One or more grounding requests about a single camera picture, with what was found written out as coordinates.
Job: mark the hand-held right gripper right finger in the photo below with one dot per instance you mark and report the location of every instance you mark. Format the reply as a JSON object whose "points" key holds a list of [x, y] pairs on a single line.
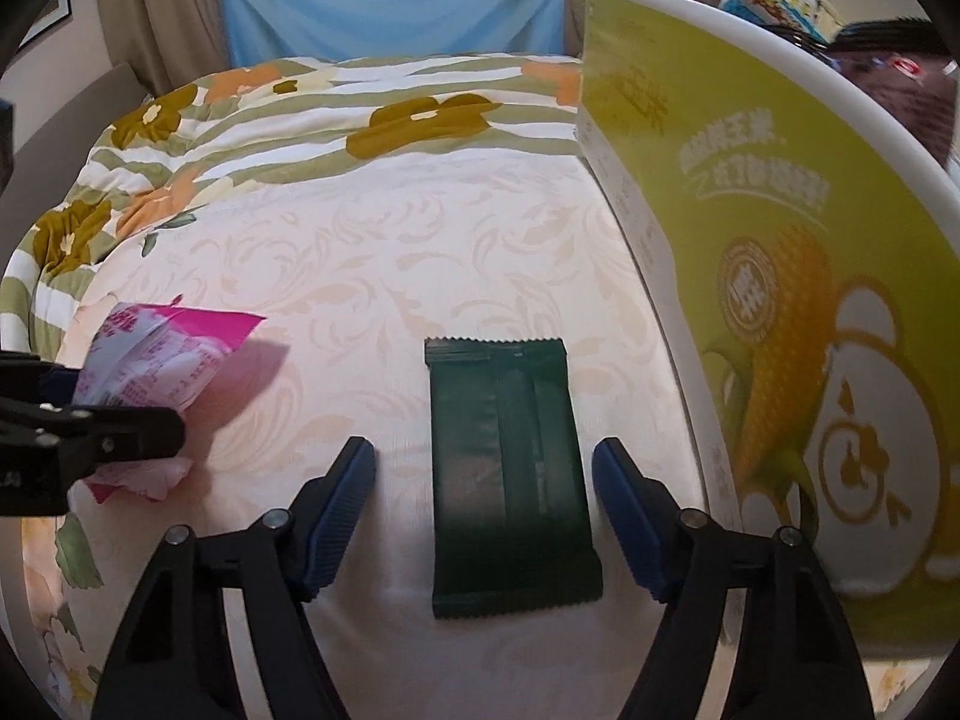
{"points": [[626, 517]]}

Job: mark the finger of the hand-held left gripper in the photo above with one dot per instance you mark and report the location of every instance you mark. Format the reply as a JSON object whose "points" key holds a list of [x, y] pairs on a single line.
{"points": [[37, 379], [112, 435]]}

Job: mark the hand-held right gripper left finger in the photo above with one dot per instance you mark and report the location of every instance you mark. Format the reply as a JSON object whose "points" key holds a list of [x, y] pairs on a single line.
{"points": [[337, 517]]}

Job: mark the pink snack packet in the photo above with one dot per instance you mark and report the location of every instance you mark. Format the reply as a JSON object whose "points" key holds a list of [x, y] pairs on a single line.
{"points": [[150, 360]]}

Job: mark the dark green snack packet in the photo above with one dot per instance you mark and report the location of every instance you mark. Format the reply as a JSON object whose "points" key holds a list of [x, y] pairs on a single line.
{"points": [[510, 465]]}

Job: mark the green cardboard box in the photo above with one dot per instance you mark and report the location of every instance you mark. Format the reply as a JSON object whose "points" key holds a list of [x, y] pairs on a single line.
{"points": [[750, 202]]}

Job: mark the cream patterned bed sheet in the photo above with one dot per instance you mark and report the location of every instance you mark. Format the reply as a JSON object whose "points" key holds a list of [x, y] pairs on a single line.
{"points": [[375, 255]]}

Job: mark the grey headboard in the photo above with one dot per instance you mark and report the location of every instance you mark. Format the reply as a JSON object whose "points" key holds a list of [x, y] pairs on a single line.
{"points": [[75, 112]]}

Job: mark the floral striped blanket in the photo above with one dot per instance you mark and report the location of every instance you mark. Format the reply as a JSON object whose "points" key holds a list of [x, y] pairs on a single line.
{"points": [[262, 135]]}

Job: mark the framed building picture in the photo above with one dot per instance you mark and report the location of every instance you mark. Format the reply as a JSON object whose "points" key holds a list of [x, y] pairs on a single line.
{"points": [[49, 11]]}

